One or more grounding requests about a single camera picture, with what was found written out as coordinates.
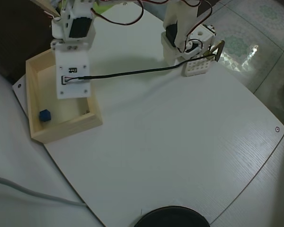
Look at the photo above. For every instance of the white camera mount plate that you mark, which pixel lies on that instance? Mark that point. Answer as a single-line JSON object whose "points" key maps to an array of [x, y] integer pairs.
{"points": [[72, 87]]}

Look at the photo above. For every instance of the green cloth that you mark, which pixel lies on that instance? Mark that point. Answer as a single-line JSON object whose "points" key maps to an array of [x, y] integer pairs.
{"points": [[98, 10]]}

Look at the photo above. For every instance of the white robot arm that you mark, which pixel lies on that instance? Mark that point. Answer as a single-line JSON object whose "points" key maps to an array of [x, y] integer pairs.
{"points": [[182, 21]]}

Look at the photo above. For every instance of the dark brown furniture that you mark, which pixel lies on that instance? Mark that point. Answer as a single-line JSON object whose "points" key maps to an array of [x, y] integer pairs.
{"points": [[14, 35]]}

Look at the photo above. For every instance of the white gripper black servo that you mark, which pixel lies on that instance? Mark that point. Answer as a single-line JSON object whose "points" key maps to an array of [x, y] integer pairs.
{"points": [[54, 45]]}

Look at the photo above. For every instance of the small blue cube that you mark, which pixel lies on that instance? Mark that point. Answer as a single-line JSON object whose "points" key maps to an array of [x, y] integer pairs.
{"points": [[45, 116]]}

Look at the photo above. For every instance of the brass table clamp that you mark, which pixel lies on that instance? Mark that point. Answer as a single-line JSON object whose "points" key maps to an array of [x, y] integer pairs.
{"points": [[219, 50]]}

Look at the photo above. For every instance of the light wooden plank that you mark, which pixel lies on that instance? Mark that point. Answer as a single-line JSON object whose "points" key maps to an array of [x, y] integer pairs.
{"points": [[46, 7]]}

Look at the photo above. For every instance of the white wood-grain base board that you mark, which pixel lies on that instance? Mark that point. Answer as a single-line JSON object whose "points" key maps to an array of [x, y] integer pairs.
{"points": [[168, 142]]}

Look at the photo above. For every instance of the light wooden open box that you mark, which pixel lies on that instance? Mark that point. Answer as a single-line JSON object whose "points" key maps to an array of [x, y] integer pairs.
{"points": [[68, 130]]}

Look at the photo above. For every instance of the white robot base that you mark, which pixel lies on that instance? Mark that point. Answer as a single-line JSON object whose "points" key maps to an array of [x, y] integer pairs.
{"points": [[201, 35]]}

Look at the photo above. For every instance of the black round object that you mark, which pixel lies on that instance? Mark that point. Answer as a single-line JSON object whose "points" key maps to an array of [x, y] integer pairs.
{"points": [[172, 217]]}

